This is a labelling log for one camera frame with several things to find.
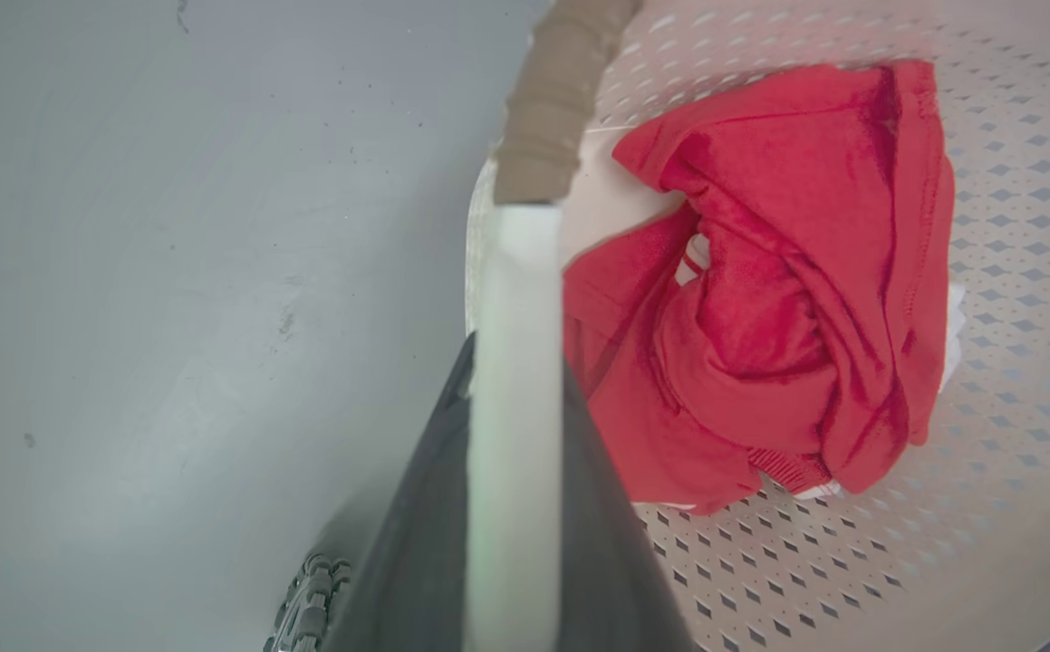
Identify white perforated laundry basket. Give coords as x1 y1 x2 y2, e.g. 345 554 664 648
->
464 0 1050 652

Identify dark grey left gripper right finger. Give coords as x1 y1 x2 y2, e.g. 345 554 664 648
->
560 356 699 652

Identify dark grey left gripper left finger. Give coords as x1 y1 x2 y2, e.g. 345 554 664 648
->
319 332 476 652

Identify red garment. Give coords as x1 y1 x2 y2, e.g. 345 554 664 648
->
564 59 957 515

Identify grey treaded wheel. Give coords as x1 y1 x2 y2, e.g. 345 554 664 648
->
262 552 352 652

